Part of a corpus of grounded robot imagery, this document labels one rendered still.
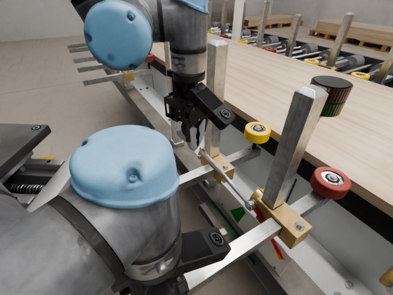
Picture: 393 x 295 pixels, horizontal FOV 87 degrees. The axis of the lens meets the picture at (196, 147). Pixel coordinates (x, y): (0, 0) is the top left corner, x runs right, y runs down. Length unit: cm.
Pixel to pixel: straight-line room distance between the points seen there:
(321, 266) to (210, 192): 39
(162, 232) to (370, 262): 64
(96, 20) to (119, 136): 15
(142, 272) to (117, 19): 26
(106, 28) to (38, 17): 769
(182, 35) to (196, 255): 36
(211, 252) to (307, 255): 50
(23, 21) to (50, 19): 63
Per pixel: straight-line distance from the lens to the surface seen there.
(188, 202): 159
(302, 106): 37
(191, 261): 30
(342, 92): 39
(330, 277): 79
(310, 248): 81
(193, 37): 43
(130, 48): 28
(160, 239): 20
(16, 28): 807
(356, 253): 77
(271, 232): 50
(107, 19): 28
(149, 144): 15
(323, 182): 57
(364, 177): 65
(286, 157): 42
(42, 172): 51
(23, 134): 53
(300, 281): 65
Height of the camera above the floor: 127
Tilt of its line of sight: 38 degrees down
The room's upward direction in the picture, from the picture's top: straight up
